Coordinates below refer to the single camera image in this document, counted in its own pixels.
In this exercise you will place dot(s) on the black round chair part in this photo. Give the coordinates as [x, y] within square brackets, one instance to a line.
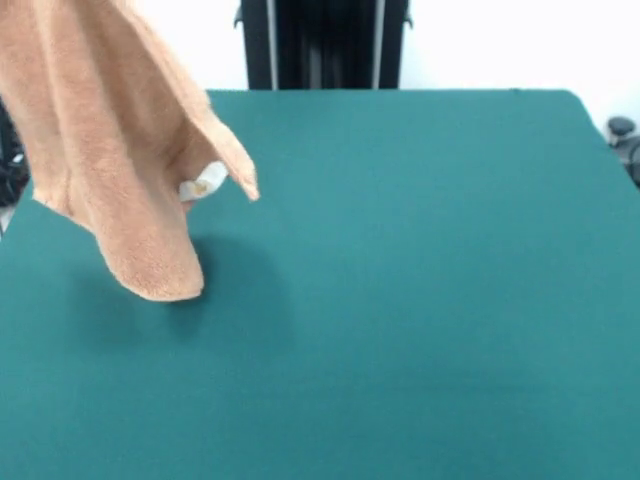
[622, 127]

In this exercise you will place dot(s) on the black bag pile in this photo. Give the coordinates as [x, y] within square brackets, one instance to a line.
[12, 175]

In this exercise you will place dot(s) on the black case with red mark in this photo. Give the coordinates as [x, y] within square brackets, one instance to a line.
[4, 130]

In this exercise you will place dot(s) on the tan terry towel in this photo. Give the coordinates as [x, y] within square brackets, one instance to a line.
[110, 150]

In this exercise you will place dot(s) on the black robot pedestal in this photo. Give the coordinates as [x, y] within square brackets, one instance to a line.
[325, 45]

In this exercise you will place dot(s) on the dark green table cloth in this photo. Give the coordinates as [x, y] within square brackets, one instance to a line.
[400, 250]

